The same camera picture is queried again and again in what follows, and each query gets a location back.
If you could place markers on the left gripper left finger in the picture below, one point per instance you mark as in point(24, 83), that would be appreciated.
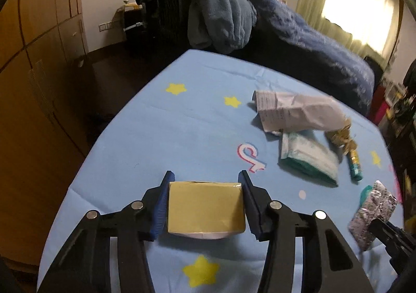
point(83, 262)

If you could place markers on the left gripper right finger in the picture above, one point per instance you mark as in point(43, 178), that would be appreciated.
point(329, 264)

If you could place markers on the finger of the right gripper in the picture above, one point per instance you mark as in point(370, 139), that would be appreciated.
point(399, 245)

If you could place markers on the yellow cardboard box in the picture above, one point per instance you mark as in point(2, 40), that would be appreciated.
point(205, 210)

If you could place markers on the white paper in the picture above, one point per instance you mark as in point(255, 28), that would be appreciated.
point(289, 112)

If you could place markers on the silver foil wrapper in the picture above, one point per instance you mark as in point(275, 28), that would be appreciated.
point(379, 203)

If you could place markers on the small teal yellow tube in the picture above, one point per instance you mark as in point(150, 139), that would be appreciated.
point(354, 165)

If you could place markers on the green white tissue pack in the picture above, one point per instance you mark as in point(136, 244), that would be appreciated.
point(309, 157)

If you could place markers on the brown wooden wardrobe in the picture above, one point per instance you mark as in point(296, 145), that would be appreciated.
point(43, 143)

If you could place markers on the cluttered dark side shelf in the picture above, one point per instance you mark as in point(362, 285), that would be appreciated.
point(393, 111)

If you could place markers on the light blue patterned tablecloth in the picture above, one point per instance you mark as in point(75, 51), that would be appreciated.
point(197, 120)

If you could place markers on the dark blue bed duvet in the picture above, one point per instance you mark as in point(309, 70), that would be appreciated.
point(283, 41)

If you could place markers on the white window curtain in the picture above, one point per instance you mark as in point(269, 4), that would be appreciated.
point(365, 27)

